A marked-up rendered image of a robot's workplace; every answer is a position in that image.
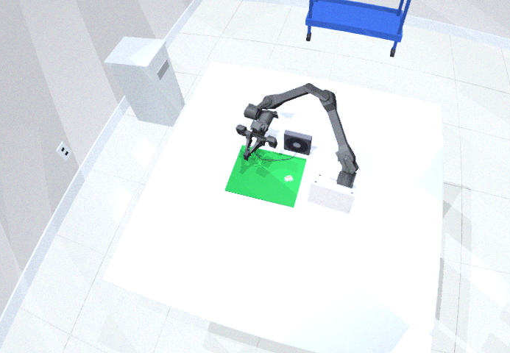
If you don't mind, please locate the black cooling fan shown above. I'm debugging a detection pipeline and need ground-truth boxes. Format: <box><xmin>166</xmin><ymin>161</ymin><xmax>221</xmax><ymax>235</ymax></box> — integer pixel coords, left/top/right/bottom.
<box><xmin>284</xmin><ymin>130</ymin><xmax>312</xmax><ymax>155</ymax></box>

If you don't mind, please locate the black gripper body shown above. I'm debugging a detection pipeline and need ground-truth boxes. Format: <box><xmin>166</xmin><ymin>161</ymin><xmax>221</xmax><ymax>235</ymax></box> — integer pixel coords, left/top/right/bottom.
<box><xmin>235</xmin><ymin>119</ymin><xmax>277</xmax><ymax>149</ymax></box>

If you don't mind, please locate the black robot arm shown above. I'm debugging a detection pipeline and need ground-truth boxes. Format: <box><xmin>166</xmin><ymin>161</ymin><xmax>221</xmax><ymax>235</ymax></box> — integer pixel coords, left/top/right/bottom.
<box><xmin>244</xmin><ymin>83</ymin><xmax>359</xmax><ymax>189</ymax></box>

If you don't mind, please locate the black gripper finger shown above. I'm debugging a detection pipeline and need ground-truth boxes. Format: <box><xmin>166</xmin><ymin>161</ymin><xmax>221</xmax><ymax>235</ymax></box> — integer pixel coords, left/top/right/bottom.
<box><xmin>244</xmin><ymin>132</ymin><xmax>252</xmax><ymax>151</ymax></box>
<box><xmin>249</xmin><ymin>138</ymin><xmax>265</xmax><ymax>154</ymax></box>

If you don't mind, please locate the green circuit board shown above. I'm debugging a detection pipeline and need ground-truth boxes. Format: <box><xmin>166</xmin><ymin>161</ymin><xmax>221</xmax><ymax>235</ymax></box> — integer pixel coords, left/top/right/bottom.
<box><xmin>224</xmin><ymin>145</ymin><xmax>306</xmax><ymax>208</ymax></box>

